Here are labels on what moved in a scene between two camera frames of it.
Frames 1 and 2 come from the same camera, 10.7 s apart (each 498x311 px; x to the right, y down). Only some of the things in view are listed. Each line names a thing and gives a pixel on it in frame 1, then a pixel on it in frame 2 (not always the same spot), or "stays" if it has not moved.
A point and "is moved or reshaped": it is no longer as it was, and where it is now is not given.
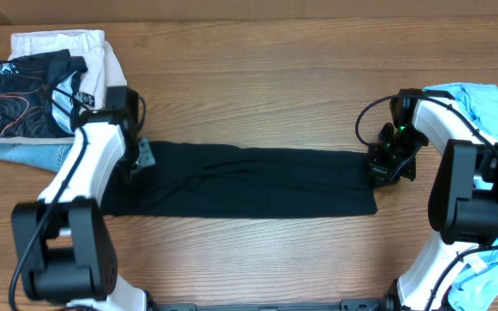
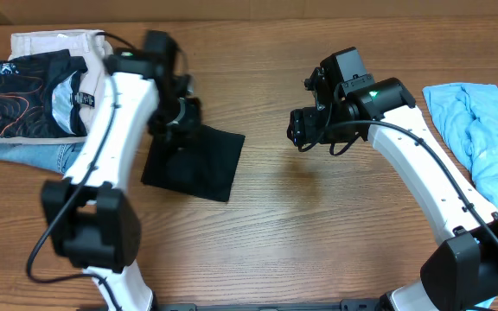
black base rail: (373, 304) stays
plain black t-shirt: (198, 180) is moved or reshaped
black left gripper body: (130, 159) → (175, 116)
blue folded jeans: (47, 155) stays
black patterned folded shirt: (30, 96) stays
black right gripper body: (396, 160) → (307, 123)
